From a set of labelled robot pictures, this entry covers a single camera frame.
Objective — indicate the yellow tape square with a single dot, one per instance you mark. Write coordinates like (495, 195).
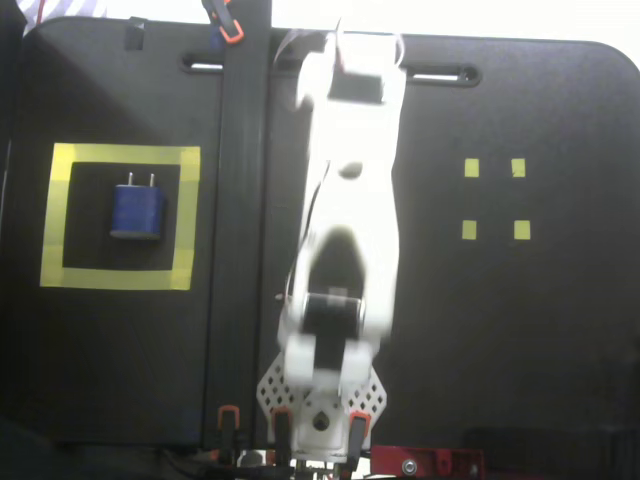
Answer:
(120, 152)

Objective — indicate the white striped cloth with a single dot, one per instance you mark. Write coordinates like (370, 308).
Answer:
(75, 7)

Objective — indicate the small yellow tape marker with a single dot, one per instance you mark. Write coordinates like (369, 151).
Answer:
(518, 168)
(471, 168)
(522, 229)
(469, 229)

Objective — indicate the blue white charger block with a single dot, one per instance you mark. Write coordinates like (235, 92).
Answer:
(137, 212)

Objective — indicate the orange black spring clamp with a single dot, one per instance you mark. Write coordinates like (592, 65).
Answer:
(281, 425)
(229, 425)
(358, 435)
(227, 25)

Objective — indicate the black flat strip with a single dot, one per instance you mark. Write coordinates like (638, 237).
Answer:
(240, 200)

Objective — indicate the black tape piece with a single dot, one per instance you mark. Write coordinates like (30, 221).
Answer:
(134, 37)

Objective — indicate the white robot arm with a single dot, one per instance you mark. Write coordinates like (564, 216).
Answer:
(350, 200)

